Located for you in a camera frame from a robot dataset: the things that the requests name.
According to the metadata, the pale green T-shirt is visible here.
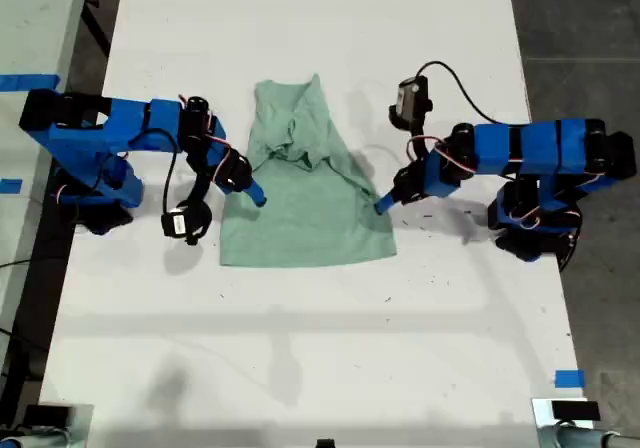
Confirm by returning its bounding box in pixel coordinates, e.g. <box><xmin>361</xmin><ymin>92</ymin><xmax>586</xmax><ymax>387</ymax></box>
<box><xmin>218</xmin><ymin>72</ymin><xmax>399</xmax><ymax>270</ymax></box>

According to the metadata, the black stand leg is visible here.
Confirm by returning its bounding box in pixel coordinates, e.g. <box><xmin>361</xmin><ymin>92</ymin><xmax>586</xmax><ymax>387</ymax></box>
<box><xmin>81</xmin><ymin>0</ymin><xmax>113</xmax><ymax>58</ymax></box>

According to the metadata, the long blue tape strip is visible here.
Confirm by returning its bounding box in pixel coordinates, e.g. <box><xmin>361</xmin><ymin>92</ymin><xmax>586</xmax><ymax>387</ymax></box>
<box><xmin>0</xmin><ymin>73</ymin><xmax>62</xmax><ymax>93</ymax></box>

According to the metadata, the pale side table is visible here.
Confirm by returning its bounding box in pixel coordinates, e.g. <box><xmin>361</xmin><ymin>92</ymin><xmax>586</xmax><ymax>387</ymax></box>
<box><xmin>0</xmin><ymin>0</ymin><xmax>92</xmax><ymax>365</ymax></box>

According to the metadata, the small black box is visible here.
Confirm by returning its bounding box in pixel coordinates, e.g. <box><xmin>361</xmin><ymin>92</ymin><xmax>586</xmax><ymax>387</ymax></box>
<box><xmin>23</xmin><ymin>404</ymin><xmax>72</xmax><ymax>429</ymax></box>
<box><xmin>550</xmin><ymin>400</ymin><xmax>602</xmax><ymax>423</ymax></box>

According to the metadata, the grey metal pipe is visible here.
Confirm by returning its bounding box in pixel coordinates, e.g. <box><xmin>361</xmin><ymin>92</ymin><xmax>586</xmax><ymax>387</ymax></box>
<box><xmin>541</xmin><ymin>424</ymin><xmax>640</xmax><ymax>448</ymax></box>
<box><xmin>0</xmin><ymin>429</ymin><xmax>69</xmax><ymax>448</ymax></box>

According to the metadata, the camera black cable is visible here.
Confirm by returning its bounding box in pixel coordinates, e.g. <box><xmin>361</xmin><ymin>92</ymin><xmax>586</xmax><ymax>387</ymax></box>
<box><xmin>414</xmin><ymin>59</ymin><xmax>502</xmax><ymax>127</ymax></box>
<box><xmin>126</xmin><ymin>126</ymin><xmax>181</xmax><ymax>220</ymax></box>

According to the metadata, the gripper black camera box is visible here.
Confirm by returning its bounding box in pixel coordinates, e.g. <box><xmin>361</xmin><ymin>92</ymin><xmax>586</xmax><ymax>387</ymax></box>
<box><xmin>160</xmin><ymin>202</ymin><xmax>214</xmax><ymax>243</ymax></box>
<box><xmin>388</xmin><ymin>74</ymin><xmax>433</xmax><ymax>132</ymax></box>

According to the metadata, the black arm base cable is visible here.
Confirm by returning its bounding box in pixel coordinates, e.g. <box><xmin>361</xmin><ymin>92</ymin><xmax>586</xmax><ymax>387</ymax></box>
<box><xmin>558</xmin><ymin>207</ymin><xmax>586</xmax><ymax>275</ymax></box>

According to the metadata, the metal bracket plate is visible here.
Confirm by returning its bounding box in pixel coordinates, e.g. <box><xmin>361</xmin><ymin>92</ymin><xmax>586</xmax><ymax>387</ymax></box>
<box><xmin>530</xmin><ymin>396</ymin><xmax>609</xmax><ymax>448</ymax></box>

